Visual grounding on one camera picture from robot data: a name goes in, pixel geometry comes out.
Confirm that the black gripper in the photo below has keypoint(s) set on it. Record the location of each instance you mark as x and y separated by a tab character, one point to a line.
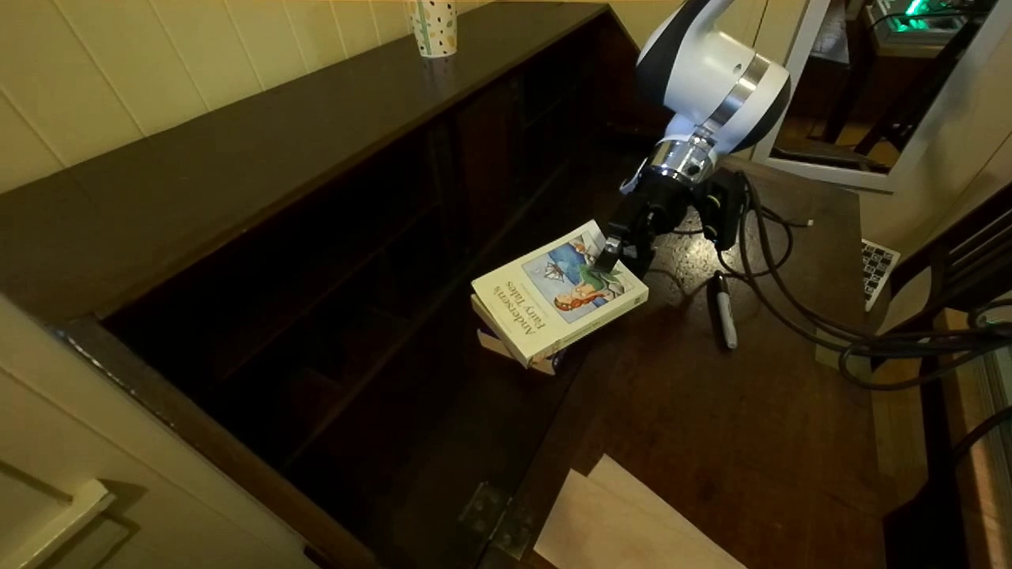
660	200

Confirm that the white illustrated fairy tales book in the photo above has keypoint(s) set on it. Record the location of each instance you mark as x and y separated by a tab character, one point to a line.
563	290

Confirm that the dark blue Grisham paperback book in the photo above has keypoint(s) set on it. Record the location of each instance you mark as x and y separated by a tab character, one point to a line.
522	355

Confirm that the black marker with white label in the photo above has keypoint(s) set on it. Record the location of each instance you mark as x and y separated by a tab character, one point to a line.
724	313

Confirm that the beige paper sheets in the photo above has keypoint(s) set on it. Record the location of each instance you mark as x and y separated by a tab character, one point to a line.
621	522

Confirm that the white floor vent grille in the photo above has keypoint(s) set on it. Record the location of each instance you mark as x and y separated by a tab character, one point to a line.
879	274

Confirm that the brass desk hinge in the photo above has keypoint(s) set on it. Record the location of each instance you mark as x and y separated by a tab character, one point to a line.
498	522

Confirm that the white dotted paper cup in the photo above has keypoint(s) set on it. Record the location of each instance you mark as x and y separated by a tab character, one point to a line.
433	27

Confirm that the wooden chair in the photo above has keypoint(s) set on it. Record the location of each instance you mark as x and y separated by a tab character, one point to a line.
951	274

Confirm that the dark wooden secretary desk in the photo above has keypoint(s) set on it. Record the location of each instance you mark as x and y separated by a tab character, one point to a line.
262	210

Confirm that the white framed window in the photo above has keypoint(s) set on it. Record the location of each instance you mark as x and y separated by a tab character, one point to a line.
951	95

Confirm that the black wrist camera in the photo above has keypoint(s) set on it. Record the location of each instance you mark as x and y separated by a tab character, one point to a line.
727	210

